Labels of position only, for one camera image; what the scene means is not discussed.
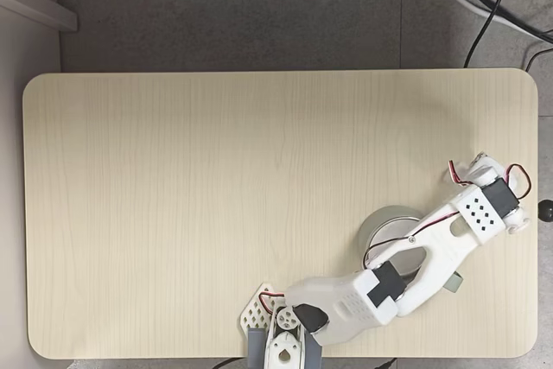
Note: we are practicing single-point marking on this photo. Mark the black round knob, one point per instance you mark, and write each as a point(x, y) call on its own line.
point(546, 211)

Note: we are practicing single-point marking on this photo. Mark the white shelf board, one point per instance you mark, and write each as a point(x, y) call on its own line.
point(39, 4)

